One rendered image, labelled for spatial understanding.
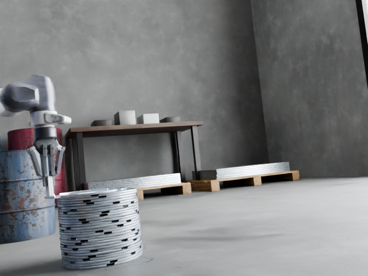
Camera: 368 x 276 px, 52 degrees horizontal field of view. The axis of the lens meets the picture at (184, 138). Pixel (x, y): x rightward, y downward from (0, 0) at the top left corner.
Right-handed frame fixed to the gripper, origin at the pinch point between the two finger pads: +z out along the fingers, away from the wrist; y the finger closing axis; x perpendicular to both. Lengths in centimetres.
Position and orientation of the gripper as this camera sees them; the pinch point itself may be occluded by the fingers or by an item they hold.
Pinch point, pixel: (49, 186)
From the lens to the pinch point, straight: 138.8
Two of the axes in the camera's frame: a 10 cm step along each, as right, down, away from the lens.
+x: 6.4, -1.2, -7.6
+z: 1.0, 9.9, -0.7
